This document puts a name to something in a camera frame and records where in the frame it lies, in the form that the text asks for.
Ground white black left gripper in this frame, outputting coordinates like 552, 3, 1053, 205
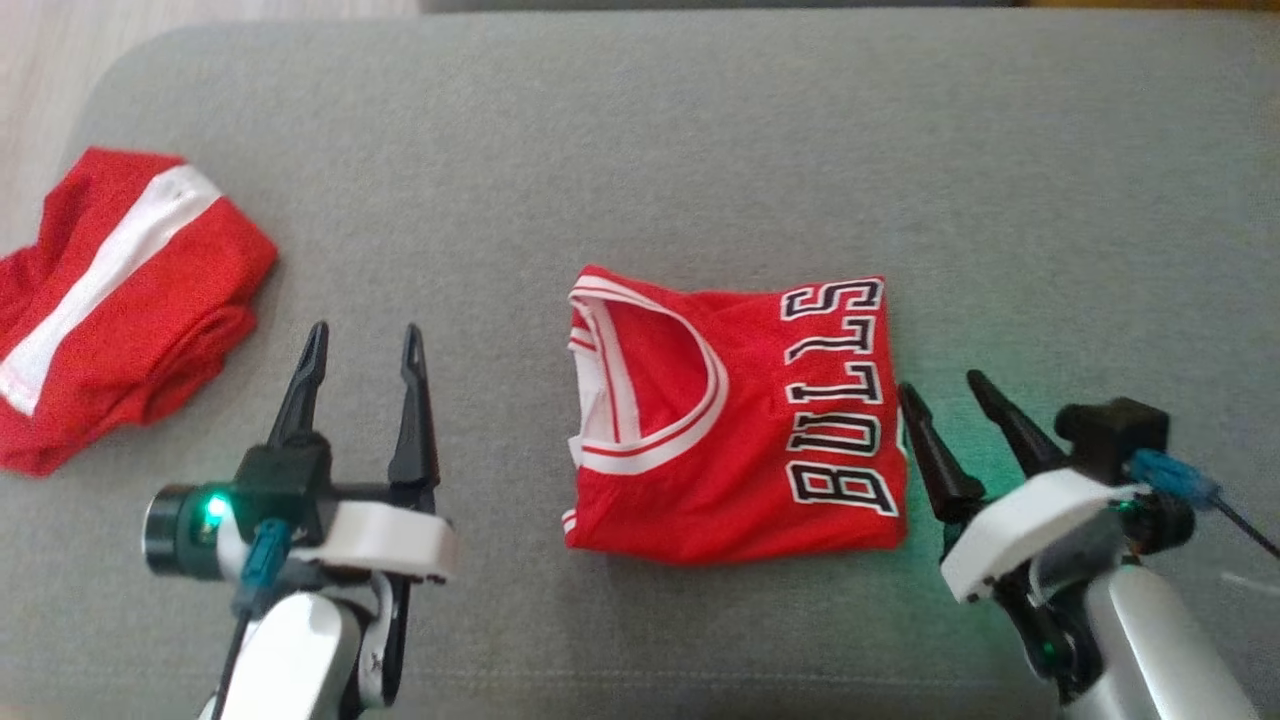
142, 320, 461, 586

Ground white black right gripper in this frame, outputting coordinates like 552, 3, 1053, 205
897, 370, 1197, 605

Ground red shorts with white stripe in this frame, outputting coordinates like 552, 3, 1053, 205
0, 147, 280, 478

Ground red Bulls basketball jersey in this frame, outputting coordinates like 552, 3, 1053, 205
562, 263, 909, 567

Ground left teal plug black cable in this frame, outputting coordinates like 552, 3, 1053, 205
210, 520, 293, 720

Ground teal plug black cable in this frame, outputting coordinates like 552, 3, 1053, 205
1130, 448, 1280, 561
210, 520, 293, 720

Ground right teal plug black cable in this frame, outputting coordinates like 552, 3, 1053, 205
1130, 448, 1280, 561

